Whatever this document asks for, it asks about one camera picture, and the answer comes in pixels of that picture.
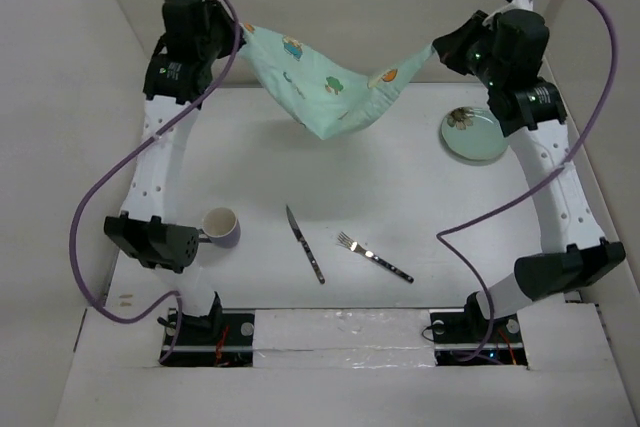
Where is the black handled steel fork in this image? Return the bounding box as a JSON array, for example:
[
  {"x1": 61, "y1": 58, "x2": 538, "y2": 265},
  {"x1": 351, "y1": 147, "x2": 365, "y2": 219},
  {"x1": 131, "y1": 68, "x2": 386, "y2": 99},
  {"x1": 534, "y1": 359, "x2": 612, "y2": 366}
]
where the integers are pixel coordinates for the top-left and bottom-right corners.
[{"x1": 337, "y1": 232, "x2": 414, "y2": 284}]

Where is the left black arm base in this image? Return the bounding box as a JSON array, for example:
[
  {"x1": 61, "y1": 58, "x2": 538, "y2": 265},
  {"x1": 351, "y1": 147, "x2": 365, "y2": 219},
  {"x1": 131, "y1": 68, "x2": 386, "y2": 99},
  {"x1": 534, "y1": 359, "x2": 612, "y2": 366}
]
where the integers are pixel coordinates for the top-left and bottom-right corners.
[{"x1": 159, "y1": 310, "x2": 255, "y2": 368}]

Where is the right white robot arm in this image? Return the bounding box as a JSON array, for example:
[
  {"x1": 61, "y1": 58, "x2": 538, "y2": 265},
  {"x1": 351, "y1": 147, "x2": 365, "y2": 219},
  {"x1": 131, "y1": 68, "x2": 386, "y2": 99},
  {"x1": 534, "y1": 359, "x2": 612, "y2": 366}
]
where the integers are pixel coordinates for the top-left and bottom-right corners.
[{"x1": 433, "y1": 9, "x2": 626, "y2": 341}]

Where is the black handled table knife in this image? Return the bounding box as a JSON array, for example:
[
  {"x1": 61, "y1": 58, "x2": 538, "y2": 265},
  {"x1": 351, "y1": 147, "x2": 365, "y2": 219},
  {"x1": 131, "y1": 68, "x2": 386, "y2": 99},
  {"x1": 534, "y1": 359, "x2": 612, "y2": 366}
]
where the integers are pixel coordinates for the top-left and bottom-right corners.
[{"x1": 286, "y1": 206, "x2": 326, "y2": 285}]

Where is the green floral plate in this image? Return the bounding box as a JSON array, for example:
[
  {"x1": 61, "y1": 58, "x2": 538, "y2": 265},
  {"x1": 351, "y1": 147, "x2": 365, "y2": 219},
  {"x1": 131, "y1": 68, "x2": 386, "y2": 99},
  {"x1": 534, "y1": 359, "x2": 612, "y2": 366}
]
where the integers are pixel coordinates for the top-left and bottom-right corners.
[{"x1": 440, "y1": 107, "x2": 508, "y2": 162}]

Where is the mint green cartoon placemat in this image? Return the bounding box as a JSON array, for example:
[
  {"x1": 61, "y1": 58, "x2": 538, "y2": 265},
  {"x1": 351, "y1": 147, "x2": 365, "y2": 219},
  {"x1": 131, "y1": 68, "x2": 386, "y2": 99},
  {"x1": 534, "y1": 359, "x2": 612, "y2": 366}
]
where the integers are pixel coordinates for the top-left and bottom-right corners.
[{"x1": 239, "y1": 23, "x2": 435, "y2": 140}]

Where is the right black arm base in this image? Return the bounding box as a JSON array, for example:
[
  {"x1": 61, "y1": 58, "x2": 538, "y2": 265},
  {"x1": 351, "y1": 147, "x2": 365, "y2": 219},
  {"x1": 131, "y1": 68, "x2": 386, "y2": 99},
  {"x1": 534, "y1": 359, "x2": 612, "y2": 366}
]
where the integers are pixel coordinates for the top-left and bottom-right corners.
[{"x1": 421, "y1": 309, "x2": 528, "y2": 367}]

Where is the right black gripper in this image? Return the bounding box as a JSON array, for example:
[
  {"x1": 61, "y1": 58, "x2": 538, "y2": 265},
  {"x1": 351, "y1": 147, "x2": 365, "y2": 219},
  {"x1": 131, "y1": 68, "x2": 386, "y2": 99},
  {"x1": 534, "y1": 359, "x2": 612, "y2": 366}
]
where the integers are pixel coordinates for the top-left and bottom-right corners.
[{"x1": 435, "y1": 10, "x2": 505, "y2": 91}]

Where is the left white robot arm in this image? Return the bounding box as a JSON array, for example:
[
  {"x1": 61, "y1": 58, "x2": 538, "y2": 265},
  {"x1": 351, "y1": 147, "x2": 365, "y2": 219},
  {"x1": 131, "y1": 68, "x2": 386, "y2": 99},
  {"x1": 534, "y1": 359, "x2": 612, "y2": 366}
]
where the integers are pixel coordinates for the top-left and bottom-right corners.
[{"x1": 104, "y1": 0, "x2": 235, "y2": 344}]

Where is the purple ceramic mug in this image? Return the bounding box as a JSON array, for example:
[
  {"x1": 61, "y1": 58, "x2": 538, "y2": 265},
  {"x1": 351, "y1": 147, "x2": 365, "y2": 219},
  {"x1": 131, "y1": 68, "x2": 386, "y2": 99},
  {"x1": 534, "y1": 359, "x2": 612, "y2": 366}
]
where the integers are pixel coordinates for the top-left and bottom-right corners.
[{"x1": 199, "y1": 207, "x2": 241, "y2": 249}]

